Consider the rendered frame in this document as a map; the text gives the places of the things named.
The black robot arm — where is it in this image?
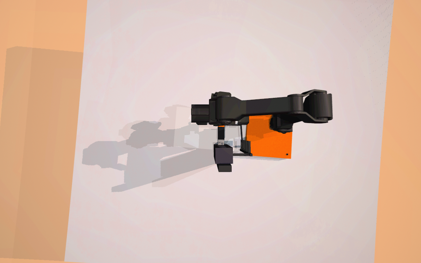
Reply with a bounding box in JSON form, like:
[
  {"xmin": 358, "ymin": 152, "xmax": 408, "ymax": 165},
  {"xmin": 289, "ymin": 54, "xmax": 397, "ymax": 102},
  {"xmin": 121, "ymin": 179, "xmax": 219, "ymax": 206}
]
[{"xmin": 191, "ymin": 89, "xmax": 333, "ymax": 134}]

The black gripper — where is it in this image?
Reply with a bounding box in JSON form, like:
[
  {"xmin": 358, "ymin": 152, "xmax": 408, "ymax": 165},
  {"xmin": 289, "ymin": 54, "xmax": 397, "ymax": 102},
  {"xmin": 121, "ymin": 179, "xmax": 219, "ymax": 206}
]
[{"xmin": 196, "ymin": 116, "xmax": 249, "ymax": 125}]

